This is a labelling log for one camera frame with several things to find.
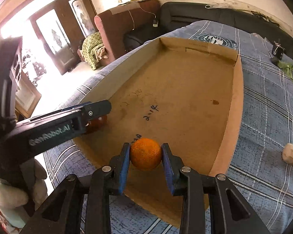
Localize wooden door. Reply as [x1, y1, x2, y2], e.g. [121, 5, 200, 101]
[26, 0, 97, 75]

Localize white block far left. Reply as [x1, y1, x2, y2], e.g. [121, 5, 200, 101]
[282, 143, 293, 165]

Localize small black device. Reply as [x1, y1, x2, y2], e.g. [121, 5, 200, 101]
[270, 42, 285, 65]

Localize blue plaid tablecloth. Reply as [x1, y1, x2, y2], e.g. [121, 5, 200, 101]
[43, 21, 293, 233]

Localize red date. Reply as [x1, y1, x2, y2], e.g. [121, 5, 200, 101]
[85, 115, 107, 134]

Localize black sofa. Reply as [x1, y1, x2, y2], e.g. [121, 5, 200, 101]
[123, 2, 293, 59]

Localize cardboard tray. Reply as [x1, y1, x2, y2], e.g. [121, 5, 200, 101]
[73, 36, 245, 229]

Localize white gloved left hand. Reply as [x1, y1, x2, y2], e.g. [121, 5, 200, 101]
[0, 160, 48, 233]

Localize green patterned cloth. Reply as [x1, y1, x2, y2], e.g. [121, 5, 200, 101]
[77, 32, 108, 70]

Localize brown armchair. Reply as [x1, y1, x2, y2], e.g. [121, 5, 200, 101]
[94, 0, 161, 66]

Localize green cloth strip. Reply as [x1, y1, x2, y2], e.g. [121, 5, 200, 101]
[277, 61, 293, 82]

